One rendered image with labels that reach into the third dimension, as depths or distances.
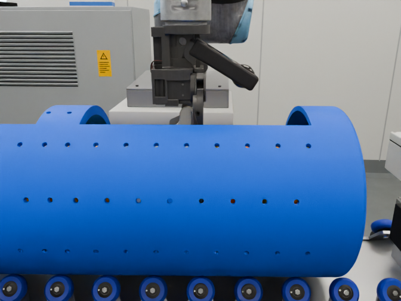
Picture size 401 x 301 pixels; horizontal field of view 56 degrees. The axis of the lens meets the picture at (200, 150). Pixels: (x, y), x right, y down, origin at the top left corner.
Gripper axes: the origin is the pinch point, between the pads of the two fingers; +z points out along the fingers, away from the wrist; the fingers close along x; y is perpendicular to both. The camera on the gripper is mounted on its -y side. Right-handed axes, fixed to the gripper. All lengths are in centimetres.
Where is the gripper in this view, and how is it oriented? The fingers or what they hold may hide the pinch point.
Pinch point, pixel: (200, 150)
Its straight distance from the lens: 62.7
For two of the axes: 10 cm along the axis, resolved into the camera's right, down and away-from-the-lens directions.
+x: -0.2, 3.3, -9.4
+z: 0.0, 9.4, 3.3
